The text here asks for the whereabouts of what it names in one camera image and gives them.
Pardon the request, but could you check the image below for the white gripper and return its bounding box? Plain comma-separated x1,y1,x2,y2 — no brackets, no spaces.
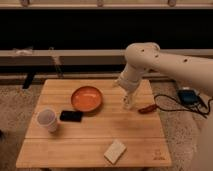
115,71,141,109

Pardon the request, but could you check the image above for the black eraser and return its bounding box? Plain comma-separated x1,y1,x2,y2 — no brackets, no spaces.
60,111,83,122

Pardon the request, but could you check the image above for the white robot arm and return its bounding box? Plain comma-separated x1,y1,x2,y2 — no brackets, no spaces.
116,42,213,171

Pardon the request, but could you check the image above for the white ceramic cup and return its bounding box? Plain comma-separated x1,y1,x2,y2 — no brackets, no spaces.
36,108,58,133

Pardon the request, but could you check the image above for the beige sponge block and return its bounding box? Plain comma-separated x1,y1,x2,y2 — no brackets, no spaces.
104,140,126,164

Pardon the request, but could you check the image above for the blue power adapter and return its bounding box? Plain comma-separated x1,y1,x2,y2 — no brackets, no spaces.
178,90,198,105

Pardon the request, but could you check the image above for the wooden table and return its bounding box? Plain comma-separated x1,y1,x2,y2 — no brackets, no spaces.
16,79,171,168

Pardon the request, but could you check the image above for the black cable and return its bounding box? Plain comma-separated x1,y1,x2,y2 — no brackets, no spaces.
153,93,213,119

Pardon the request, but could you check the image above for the grey horizontal rail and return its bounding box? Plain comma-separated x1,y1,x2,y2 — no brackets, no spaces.
0,49,213,67

